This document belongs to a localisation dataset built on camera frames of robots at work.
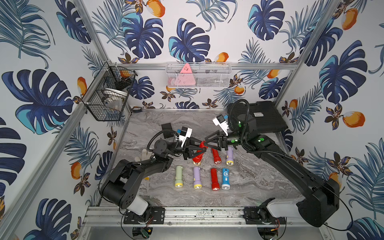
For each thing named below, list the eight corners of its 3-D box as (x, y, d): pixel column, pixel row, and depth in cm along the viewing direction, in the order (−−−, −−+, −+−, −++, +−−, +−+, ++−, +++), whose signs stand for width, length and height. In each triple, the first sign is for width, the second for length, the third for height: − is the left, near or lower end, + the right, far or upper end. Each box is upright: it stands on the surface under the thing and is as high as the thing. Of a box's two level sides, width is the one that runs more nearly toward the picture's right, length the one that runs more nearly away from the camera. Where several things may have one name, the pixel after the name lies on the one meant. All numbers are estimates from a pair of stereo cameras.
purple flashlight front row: (193, 189, 85) (193, 187, 82) (193, 168, 92) (193, 166, 90) (201, 189, 85) (201, 187, 82) (200, 168, 92) (201, 166, 90)
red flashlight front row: (212, 190, 84) (212, 188, 82) (210, 169, 92) (210, 168, 90) (219, 190, 84) (220, 188, 82) (217, 169, 92) (217, 168, 90)
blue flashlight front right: (221, 189, 84) (222, 187, 82) (221, 169, 92) (222, 167, 89) (229, 190, 84) (230, 188, 82) (228, 170, 91) (229, 168, 89)
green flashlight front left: (175, 188, 85) (174, 186, 83) (176, 167, 93) (176, 165, 90) (183, 188, 85) (182, 186, 83) (183, 167, 93) (183, 165, 90)
